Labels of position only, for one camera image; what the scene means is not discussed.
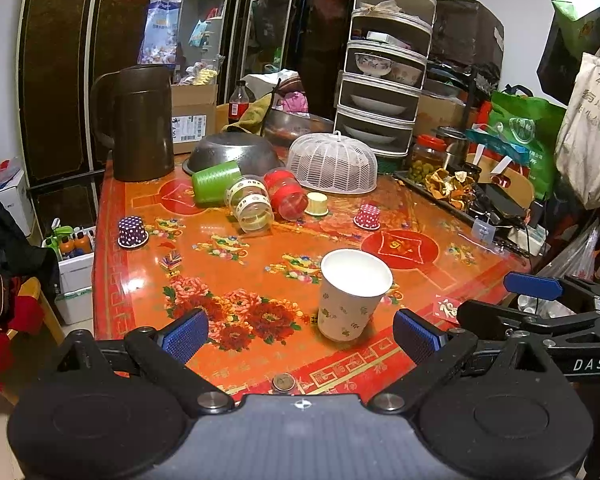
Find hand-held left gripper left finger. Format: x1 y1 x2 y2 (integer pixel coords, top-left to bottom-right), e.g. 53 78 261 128
55 308 236 416

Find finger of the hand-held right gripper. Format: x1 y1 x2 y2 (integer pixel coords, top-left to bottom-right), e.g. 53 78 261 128
504 271 600 306
456 300 600 342

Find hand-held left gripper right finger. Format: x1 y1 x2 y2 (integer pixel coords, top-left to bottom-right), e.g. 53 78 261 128
370 308 561 413

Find white floral paper cup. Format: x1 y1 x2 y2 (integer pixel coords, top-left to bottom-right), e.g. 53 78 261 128
317 248 394 343

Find small polka dot cup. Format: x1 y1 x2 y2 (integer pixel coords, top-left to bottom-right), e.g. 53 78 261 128
354 203 381 229
117 216 150 249

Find clear patterned plastic cup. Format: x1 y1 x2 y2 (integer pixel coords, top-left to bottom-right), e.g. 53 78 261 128
225 174 276 233

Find green plastic cup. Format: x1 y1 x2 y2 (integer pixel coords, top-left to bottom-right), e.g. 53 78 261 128
191 161 243 206

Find metal cup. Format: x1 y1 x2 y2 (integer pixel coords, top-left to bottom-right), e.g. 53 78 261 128
437 127 468 167

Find small pale yellow cup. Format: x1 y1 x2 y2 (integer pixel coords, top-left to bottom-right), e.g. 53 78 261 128
305 191 330 217

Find red plastic cup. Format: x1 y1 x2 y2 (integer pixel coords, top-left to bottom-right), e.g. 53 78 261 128
263 167 309 221

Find red paper sticker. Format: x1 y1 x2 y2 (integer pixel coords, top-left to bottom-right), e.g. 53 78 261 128
432 297 461 322

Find brown paper bag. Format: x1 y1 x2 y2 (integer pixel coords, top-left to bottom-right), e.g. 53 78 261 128
466 152 536 211

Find white foam box with bottles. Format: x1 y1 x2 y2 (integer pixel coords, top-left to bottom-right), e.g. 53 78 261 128
42 219 97 326

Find dried orange peels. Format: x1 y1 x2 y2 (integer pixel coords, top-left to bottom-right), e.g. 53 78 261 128
425 167 477 211

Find black tray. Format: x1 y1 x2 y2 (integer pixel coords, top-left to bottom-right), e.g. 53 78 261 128
394 170 511 226

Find green shopping bag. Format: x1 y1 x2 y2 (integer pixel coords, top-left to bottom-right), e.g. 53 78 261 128
487 85 566 201

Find glass jar with red lid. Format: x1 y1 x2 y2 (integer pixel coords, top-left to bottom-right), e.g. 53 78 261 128
407 134 447 183

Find beige canvas tote bag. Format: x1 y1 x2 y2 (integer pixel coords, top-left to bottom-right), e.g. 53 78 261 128
554 10 600 211

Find metal basin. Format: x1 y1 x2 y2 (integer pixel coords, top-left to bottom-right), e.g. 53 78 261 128
182 132 287 177

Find dark and red clothing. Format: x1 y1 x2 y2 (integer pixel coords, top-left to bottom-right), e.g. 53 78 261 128
0 167 61 393

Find white mesh food cover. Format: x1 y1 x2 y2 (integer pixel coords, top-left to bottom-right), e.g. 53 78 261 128
286 131 379 195

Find white plate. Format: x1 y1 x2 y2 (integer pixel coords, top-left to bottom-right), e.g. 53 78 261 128
347 94 408 116
342 125 398 145

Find brown plastic jug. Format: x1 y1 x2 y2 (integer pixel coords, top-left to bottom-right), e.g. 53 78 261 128
90 65 176 182

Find white carton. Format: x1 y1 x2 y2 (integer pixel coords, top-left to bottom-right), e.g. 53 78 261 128
0 170 36 237

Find cardboard box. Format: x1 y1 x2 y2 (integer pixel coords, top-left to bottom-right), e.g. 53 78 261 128
170 84 219 155

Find olive green cloth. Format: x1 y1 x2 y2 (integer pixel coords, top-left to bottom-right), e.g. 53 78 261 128
225 94 276 133

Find metal pan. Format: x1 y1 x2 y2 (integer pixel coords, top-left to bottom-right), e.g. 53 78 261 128
262 109 336 147

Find cola bottle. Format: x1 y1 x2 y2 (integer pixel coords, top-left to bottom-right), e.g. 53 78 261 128
228 80 257 123

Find patterned ceramic bowl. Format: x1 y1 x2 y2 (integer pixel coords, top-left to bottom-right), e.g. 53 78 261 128
391 64 424 86

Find pink cloth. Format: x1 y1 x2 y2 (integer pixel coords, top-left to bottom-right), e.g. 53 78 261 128
280 91 309 113

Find black case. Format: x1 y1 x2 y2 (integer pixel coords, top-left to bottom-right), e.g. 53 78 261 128
430 0 505 68

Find floral ceramic bowl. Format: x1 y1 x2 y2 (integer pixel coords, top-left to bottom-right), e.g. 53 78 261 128
355 52 395 79

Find dark and green gift bag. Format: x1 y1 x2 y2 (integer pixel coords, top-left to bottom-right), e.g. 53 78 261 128
536 0 600 106

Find white tiered dish rack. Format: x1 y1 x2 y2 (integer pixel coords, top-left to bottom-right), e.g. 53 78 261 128
333 0 437 158

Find dark wooden wardrobe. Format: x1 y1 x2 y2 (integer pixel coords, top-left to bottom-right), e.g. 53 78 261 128
17 0 397 221

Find hanging snack bag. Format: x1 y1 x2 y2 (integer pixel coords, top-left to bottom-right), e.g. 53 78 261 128
137 0 186 66

